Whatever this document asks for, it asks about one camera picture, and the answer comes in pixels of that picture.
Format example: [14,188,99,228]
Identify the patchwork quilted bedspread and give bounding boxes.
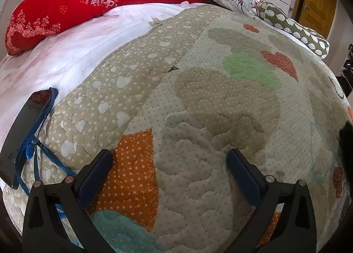
[3,3,353,253]

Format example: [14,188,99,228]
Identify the blue lanyard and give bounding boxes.
[15,89,79,220]

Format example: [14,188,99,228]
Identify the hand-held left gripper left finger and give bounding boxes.
[23,149,114,253]

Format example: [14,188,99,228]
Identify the wooden door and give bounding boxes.
[299,0,338,39]

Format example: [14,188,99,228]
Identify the black pants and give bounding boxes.
[338,121,353,161]

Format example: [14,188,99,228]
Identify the green shell-print pillow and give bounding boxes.
[255,0,330,59]

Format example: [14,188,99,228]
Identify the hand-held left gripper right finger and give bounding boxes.
[226,148,316,253]

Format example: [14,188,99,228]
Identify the black smartphone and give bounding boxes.
[0,87,59,189]

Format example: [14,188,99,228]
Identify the pale pink fleece blanket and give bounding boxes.
[0,2,205,187]

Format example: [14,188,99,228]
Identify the cluttered dark shelf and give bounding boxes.
[338,43,353,99]

